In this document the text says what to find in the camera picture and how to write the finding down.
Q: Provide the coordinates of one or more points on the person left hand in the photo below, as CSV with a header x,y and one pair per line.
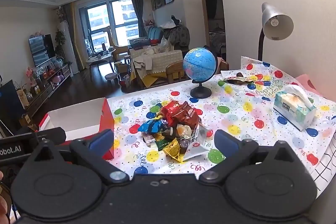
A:
x,y
3,211

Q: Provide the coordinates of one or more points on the small round stool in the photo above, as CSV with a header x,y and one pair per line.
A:
x,y
111,77

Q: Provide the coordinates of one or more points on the silver desk lamp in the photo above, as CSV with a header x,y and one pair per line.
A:
x,y
275,26

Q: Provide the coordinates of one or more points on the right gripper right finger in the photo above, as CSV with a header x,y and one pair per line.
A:
x,y
237,154

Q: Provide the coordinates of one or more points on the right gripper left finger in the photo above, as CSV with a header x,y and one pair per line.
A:
x,y
89,153

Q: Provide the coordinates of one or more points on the wooden chair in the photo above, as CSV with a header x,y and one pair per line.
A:
x,y
175,72

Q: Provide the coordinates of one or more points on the green snack packet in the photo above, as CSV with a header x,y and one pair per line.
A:
x,y
161,141

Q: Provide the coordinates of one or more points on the blue desk globe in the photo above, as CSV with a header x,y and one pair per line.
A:
x,y
200,65

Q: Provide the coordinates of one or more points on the balloon print tablecloth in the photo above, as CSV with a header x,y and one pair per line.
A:
x,y
244,111

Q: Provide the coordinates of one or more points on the sofa with cream cover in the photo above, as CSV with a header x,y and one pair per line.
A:
x,y
152,54

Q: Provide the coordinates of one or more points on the clear pastry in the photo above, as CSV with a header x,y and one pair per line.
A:
x,y
184,131

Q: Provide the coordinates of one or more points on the white red snack packet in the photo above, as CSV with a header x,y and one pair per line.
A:
x,y
197,145

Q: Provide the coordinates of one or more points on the red white cardboard box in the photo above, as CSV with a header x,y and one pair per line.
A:
x,y
81,121

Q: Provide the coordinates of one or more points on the round coffee table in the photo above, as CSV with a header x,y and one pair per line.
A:
x,y
95,60

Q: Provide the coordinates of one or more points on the television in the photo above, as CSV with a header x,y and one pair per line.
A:
x,y
42,49

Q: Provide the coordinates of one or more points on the tissue pack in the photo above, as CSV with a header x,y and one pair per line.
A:
x,y
293,103

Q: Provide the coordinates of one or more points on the tv cabinet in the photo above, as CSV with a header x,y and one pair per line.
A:
x,y
43,83

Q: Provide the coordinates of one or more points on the dark red snack bag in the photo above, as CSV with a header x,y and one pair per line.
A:
x,y
187,116

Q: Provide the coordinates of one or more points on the blue snack packet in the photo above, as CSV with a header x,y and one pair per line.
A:
x,y
153,126

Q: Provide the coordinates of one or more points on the yellow gold snack packet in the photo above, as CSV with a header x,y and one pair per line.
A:
x,y
173,150

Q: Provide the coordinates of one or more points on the large red snack bag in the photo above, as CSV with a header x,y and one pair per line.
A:
x,y
173,113

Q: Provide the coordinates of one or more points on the wrapper near lamp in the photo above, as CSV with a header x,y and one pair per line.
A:
x,y
235,77

